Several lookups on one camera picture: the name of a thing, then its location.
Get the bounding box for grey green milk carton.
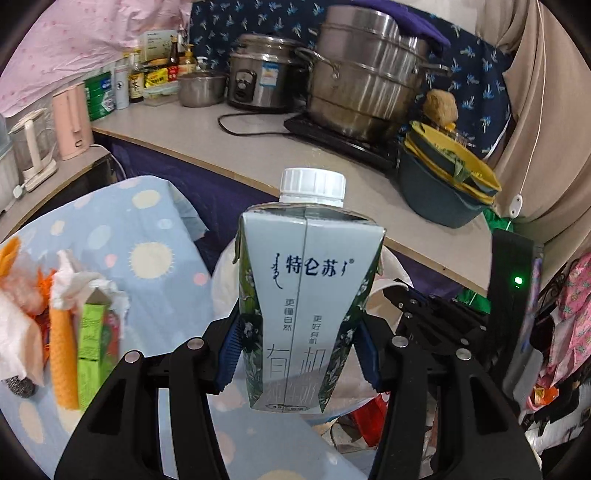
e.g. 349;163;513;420
234;168;386;415

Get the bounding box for crumpled white tissue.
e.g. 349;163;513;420
0;263;45;389
50;249;131;326

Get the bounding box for yellow oil bottle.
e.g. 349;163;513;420
178;44;197;77

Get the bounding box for pink electric kettle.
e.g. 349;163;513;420
52;84;94;161

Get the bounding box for yellow basin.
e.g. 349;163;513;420
404;121;502;205

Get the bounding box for clear plastic food container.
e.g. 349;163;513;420
142;84;180;107

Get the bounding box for brown fibrous ball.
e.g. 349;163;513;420
424;89;459;129

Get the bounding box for yellow seasoning packets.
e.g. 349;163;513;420
144;67;179;90

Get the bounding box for dark soy sauce bottle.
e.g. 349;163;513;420
128;50;145;103

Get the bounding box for green cardboard box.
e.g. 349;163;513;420
78;288;123;411

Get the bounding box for steel wool scourer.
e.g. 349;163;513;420
2;376;38;399

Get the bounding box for beige cloth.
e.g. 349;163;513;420
475;0;591;243

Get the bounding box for large steel steamer pot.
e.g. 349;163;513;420
295;6;453;141

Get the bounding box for yellow orange scrap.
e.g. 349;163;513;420
0;236;22;280

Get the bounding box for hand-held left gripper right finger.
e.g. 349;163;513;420
353;318;543;480

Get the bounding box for white cardboard box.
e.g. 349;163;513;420
141;30;179;63

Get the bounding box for brown bottle red label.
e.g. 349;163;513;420
167;37;180;83

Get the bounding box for white bottle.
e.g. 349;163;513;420
113;64;131;110

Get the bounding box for blue patterned curtain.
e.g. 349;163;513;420
189;0;514;155

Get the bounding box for reddish orange mesh scrap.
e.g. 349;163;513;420
25;270;52;361

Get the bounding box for orange foam fruit net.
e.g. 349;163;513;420
48;305;80;411

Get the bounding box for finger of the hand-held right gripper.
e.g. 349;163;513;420
381;281;492;365

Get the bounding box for dark purple counter curtain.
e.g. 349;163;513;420
95;134;465;296

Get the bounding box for black power cable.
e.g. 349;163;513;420
218;108;301;137

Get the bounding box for white plastic bin bag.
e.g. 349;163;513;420
210;244;419;462

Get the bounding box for pink printed cloth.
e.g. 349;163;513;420
549;254;591;385

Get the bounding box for purple cloth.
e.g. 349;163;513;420
351;0;451;48

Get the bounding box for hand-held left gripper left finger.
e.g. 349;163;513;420
54;311;246;480

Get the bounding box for red plastic wrapper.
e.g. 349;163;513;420
353;396;387;449

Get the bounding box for black induction cooker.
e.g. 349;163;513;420
283;111;402;174

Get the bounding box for blue spotted tablecloth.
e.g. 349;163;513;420
0;175;370;480

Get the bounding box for steel rice cooker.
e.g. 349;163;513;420
227;33;306;112

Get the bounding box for white cord with switch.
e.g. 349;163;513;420
489;83;555;219

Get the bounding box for small steel pot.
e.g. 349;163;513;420
178;70;228;108

